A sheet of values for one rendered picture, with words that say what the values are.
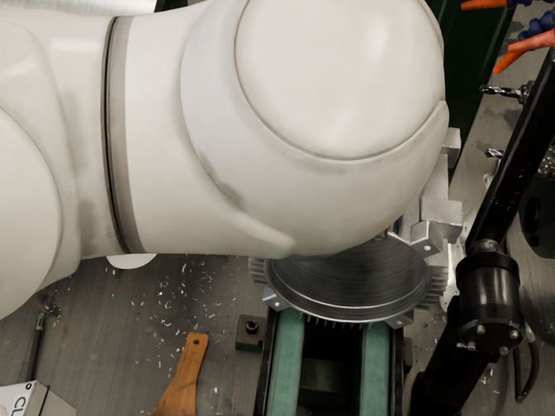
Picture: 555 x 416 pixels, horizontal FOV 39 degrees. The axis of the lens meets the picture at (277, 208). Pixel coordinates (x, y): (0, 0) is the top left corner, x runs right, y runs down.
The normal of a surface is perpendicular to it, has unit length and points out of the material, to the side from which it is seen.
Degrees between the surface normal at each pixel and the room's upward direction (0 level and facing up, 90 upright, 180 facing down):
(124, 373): 0
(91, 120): 37
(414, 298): 70
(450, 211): 0
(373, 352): 0
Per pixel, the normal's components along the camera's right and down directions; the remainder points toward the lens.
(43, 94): 0.60, -0.29
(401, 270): -0.76, -0.49
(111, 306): 0.08, -0.64
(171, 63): -0.09, -0.34
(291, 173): -0.28, 0.76
